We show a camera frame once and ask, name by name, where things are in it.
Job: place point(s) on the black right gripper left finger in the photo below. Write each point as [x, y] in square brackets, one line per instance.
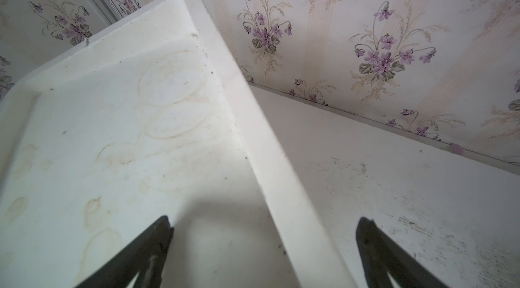
[141, 262]

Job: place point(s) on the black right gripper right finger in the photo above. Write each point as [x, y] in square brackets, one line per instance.
[384, 261]

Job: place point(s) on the white three-drawer cabinet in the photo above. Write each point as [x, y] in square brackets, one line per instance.
[152, 119]

